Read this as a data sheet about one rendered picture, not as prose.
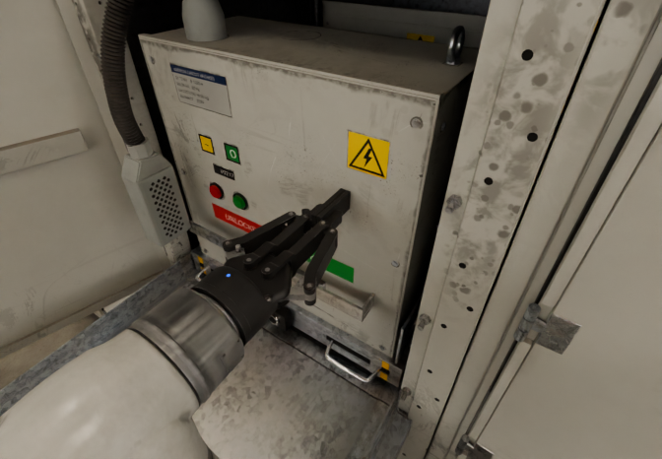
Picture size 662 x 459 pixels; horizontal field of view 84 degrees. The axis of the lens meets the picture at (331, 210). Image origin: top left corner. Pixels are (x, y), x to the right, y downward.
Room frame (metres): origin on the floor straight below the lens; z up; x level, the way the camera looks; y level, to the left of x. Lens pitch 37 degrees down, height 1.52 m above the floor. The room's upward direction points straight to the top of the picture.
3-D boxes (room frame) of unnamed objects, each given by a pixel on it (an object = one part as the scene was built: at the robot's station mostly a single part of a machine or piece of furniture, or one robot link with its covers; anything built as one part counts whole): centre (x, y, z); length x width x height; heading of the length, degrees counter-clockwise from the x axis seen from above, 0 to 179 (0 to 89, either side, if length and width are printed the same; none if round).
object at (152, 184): (0.54, 0.31, 1.14); 0.08 x 0.05 x 0.17; 147
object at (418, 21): (0.97, -0.22, 1.28); 0.58 x 0.02 x 0.19; 57
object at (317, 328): (0.50, 0.09, 0.89); 0.54 x 0.05 x 0.06; 57
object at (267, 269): (0.30, 0.04, 1.23); 0.11 x 0.01 x 0.04; 145
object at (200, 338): (0.19, 0.13, 1.23); 0.09 x 0.06 x 0.09; 57
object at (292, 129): (0.49, 0.10, 1.15); 0.48 x 0.01 x 0.48; 57
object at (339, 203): (0.38, 0.00, 1.23); 0.07 x 0.01 x 0.03; 147
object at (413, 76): (0.70, -0.04, 1.15); 0.51 x 0.50 x 0.48; 147
